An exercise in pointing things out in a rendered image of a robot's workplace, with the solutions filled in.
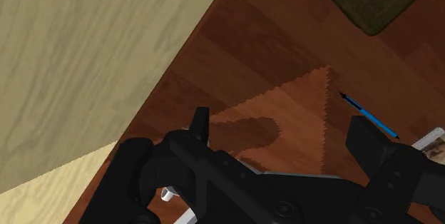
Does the light wooden table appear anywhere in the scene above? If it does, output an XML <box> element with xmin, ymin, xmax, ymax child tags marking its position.
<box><xmin>0</xmin><ymin>0</ymin><xmax>233</xmax><ymax>224</ymax></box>

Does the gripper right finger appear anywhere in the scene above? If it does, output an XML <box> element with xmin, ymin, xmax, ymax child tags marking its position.
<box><xmin>345</xmin><ymin>115</ymin><xmax>445</xmax><ymax>224</ymax></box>

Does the grey patterned box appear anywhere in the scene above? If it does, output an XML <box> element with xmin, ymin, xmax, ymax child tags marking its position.
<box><xmin>411</xmin><ymin>127</ymin><xmax>445</xmax><ymax>166</ymax></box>

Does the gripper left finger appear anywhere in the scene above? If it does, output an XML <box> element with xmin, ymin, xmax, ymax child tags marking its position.
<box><xmin>78</xmin><ymin>106</ymin><xmax>279</xmax><ymax>224</ymax></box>

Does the blue and black pen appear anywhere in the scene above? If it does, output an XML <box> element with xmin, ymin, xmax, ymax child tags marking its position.
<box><xmin>338</xmin><ymin>91</ymin><xmax>401</xmax><ymax>141</ymax></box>

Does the small white object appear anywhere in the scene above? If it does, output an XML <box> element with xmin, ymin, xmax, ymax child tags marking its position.
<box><xmin>160</xmin><ymin>186</ymin><xmax>180</xmax><ymax>203</ymax></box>

